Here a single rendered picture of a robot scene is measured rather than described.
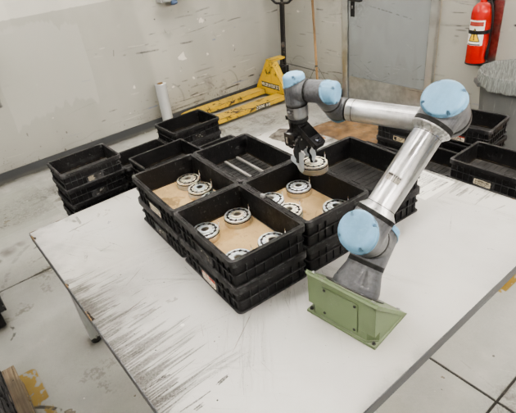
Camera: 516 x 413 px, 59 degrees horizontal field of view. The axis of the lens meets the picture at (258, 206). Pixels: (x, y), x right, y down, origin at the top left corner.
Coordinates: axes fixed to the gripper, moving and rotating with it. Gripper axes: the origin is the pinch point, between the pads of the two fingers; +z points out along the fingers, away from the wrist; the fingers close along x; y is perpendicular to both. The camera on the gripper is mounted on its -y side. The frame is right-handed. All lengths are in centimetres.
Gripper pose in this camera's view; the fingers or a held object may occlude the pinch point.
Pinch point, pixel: (308, 167)
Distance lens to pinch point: 169.3
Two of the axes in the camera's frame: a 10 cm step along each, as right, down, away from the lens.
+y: -5.8, -3.8, 7.2
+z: 1.7, 8.1, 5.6
